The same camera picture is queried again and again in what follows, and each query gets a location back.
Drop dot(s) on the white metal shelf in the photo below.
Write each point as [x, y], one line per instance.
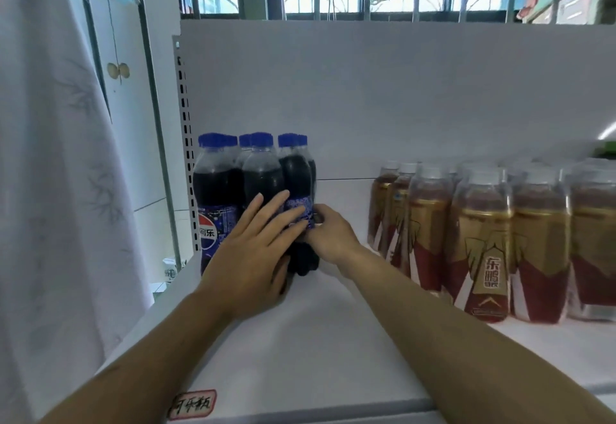
[404, 82]

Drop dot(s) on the row of amber drink bottles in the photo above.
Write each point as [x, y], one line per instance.
[500, 236]

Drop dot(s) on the white panelled door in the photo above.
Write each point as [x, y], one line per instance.
[130, 130]

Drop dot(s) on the white bamboo print curtain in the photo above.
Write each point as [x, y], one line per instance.
[58, 168]

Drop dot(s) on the small brass pendant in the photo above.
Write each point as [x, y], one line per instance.
[118, 70]

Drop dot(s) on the group of blue-capped cola bottles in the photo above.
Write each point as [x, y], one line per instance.
[217, 188]

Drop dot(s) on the red-bordered shelf label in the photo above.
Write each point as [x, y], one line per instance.
[191, 404]

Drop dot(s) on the person's left hand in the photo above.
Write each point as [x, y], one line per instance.
[250, 265]

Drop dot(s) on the person's right hand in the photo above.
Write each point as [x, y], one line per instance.
[332, 236]

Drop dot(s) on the person's left forearm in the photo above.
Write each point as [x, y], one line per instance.
[144, 371]

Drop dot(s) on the person's right forearm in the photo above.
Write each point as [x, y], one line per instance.
[481, 342]

